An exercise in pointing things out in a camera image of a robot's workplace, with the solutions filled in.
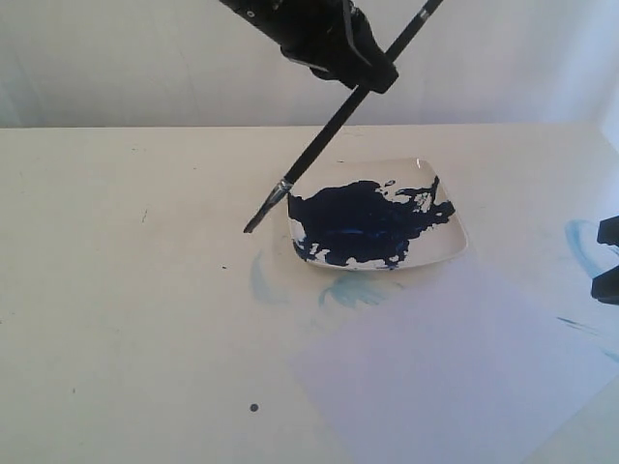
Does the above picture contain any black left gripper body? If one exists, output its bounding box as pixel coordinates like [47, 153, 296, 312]
[223, 0, 361, 80]

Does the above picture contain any black paintbrush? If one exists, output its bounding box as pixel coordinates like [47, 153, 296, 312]
[244, 1, 441, 234]

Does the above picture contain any white square paint plate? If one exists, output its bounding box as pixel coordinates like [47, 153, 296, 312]
[286, 158, 468, 272]

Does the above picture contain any white paper sheet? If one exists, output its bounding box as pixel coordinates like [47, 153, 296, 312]
[291, 258, 618, 463]

